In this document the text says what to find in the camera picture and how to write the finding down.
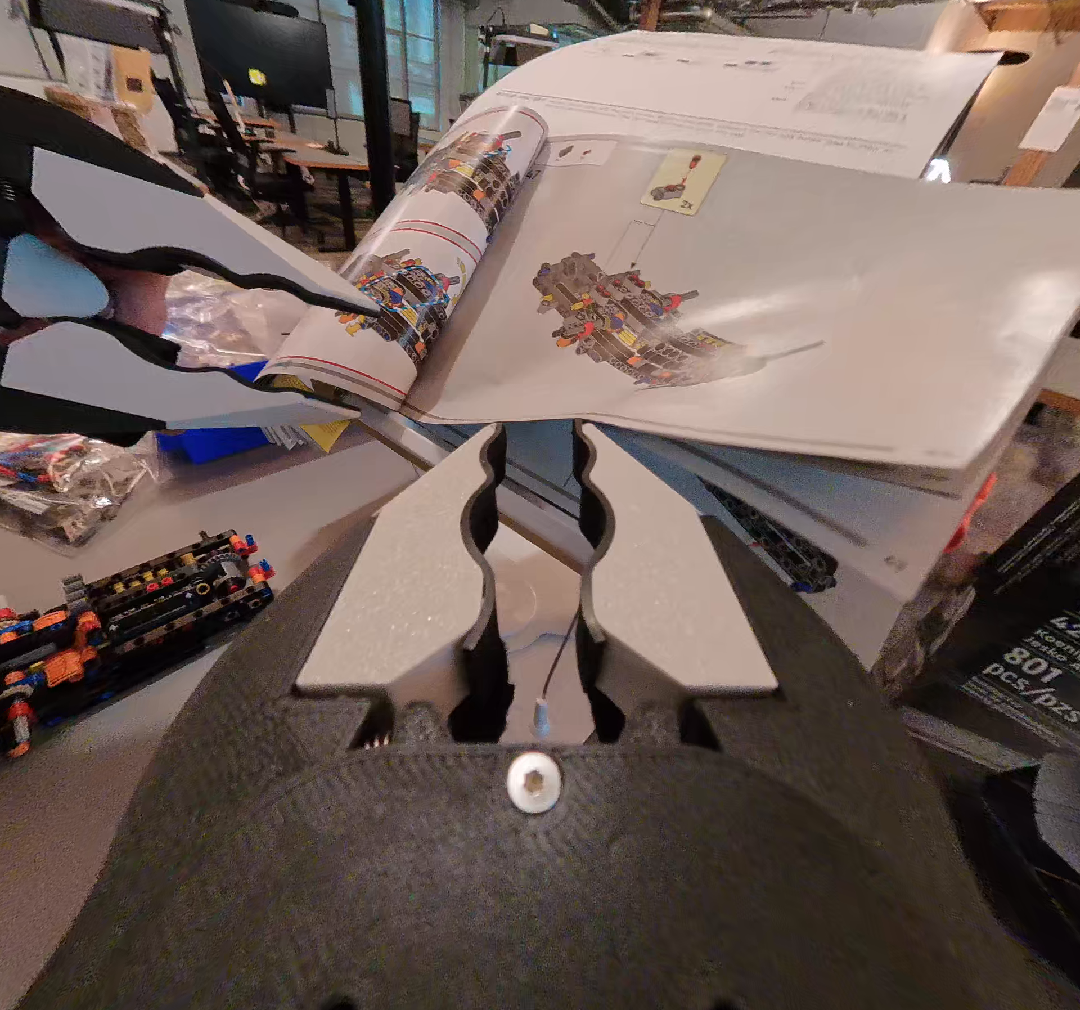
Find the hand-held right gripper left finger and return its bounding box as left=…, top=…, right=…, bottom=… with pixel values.
left=295, top=425, right=516, bottom=743

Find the blue plastic bin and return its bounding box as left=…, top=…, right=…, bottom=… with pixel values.
left=156, top=360, right=280, bottom=465

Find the clear plastic bag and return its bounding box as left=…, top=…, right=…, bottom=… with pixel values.
left=164, top=271, right=305, bottom=371

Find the black pillar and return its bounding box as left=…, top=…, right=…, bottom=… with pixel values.
left=348, top=0, right=399, bottom=213

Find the black wall monitor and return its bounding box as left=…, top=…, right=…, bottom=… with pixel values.
left=183, top=0, right=332, bottom=110

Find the lego instruction booklet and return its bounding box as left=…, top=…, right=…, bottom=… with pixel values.
left=253, top=105, right=1080, bottom=505

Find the partly built lego model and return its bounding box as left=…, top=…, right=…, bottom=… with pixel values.
left=0, top=531, right=276, bottom=760

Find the black lego beam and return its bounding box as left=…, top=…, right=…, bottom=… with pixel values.
left=702, top=478, right=838, bottom=593

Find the printed white paper sheet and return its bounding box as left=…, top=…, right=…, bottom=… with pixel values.
left=472, top=31, right=1005, bottom=181

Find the black office chair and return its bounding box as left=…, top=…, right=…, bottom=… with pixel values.
left=201, top=82, right=315, bottom=228

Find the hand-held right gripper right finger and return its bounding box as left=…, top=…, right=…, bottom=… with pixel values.
left=572, top=421, right=779, bottom=743

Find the wooden desk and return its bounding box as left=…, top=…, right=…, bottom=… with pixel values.
left=245, top=128, right=374, bottom=253

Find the black lego set box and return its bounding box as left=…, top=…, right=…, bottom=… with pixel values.
left=877, top=470, right=1080, bottom=775

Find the white book stand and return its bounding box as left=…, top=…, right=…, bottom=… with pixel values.
left=363, top=415, right=971, bottom=674

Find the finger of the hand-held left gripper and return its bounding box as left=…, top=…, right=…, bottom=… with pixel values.
left=30, top=147, right=383, bottom=319
left=0, top=318, right=362, bottom=430

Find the thin cable with white plug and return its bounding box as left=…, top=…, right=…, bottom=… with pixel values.
left=529, top=605, right=585, bottom=738

